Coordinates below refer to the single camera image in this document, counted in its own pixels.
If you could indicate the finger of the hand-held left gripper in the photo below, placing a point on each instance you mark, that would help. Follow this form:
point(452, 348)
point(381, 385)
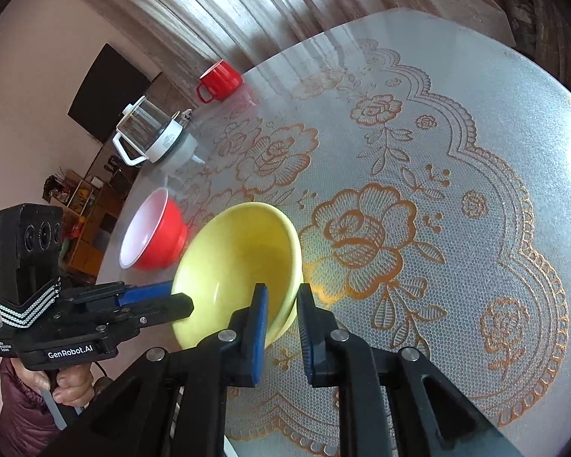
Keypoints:
point(147, 291)
point(171, 308)

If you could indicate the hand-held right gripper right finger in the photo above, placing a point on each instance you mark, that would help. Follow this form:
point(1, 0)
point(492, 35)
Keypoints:
point(305, 333)

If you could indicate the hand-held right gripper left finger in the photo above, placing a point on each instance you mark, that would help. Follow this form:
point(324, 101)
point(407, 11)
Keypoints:
point(259, 338)

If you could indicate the yellow bowl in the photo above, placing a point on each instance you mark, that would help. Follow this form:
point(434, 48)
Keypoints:
point(238, 247)

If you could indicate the person's left forearm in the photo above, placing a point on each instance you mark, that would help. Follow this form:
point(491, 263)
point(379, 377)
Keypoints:
point(24, 419)

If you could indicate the person's left hand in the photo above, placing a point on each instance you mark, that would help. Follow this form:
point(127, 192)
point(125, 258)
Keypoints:
point(74, 385)

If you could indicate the red bowl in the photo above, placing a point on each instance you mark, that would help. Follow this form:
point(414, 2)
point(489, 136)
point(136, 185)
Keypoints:
point(169, 243)

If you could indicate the wooden cabinet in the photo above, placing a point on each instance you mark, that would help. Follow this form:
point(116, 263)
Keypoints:
point(90, 243)

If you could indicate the white glass electric kettle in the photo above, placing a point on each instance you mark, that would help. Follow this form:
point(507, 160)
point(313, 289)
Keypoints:
point(166, 138)

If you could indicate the lace floral tablecloth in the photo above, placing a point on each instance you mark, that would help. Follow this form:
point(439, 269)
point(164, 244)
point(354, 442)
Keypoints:
point(409, 200)

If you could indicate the red mug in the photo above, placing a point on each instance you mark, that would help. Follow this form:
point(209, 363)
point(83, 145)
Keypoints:
point(221, 81)

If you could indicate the sheer curtain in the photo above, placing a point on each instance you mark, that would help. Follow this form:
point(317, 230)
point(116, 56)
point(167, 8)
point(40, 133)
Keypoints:
point(266, 4)

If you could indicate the black wall television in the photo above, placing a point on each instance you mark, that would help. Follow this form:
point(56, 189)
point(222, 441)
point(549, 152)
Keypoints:
point(104, 90)

